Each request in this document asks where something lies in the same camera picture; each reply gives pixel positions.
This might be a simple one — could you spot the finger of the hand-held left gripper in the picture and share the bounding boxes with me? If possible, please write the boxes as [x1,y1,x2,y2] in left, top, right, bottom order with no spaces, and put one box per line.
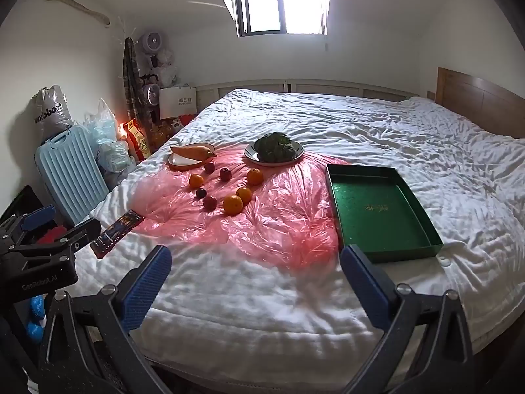
[57,218,102,255]
[18,205,57,235]

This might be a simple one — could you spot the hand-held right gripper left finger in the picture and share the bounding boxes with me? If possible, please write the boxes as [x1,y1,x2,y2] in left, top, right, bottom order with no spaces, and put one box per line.
[39,245,173,394]

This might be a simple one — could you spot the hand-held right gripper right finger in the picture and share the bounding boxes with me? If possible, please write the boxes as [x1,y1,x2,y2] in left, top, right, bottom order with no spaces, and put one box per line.
[340,245,478,394]

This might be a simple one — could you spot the green tray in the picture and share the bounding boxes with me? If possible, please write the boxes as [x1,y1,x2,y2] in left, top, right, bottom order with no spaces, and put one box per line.
[325,163,444,264]

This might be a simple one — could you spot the large orange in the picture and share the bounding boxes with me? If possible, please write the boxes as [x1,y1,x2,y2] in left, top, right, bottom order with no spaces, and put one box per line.
[222,195,243,216]

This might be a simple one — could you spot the red cloth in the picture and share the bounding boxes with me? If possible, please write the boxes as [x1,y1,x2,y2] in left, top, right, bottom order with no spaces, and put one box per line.
[37,225,66,245]

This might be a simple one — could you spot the blue plastic item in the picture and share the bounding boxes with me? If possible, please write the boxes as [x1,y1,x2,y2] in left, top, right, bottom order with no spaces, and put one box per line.
[28,295,48,345]

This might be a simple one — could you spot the light blue suitcase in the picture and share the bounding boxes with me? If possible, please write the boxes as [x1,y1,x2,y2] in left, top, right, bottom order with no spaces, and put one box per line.
[35,125,109,226]

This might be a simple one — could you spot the clear plastic bags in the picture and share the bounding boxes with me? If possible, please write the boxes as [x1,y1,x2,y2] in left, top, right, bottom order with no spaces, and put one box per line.
[84,98,136,173]

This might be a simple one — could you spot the yellow red packet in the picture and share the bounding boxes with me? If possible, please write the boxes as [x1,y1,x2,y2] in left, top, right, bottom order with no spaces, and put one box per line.
[123,119,150,161]

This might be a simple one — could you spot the grey white sack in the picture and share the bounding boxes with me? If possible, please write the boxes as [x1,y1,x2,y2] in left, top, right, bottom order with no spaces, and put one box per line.
[28,85,74,145]

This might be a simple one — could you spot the pink plastic sheet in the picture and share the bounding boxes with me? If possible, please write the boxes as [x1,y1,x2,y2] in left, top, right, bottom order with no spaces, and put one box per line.
[133,148,362,272]

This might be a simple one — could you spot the orange rimmed plate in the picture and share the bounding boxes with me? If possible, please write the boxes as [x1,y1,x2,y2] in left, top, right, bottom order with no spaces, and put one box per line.
[166,143,217,172]

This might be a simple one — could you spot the carrot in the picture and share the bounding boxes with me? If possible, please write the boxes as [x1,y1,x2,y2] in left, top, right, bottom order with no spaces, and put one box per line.
[170,144,217,160]

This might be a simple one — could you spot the plaid garment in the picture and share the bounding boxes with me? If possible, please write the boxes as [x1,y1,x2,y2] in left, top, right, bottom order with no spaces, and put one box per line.
[122,37,144,132]

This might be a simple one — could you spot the white shopping bag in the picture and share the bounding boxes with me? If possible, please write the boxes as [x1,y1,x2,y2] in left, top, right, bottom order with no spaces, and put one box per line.
[159,85,198,120]

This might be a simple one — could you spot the grey rimmed plate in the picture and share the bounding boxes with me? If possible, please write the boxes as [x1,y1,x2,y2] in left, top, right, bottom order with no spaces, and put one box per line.
[243,142,305,167]

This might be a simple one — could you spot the dark leafy greens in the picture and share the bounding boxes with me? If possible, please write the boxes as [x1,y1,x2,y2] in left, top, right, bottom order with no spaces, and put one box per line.
[253,132,297,163]

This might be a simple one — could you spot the white hanging plastic bag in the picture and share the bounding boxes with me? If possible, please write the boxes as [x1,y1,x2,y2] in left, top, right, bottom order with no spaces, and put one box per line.
[154,49,179,87]

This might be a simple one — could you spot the wooden headboard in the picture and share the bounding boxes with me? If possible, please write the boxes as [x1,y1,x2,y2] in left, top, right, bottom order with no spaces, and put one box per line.
[427,67,525,139]

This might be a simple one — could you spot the window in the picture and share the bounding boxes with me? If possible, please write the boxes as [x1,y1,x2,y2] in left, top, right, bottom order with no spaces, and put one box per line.
[232,0,331,37]

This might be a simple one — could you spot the beige wall pipe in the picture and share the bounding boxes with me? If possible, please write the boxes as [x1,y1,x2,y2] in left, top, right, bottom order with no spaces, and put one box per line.
[40,0,111,27]

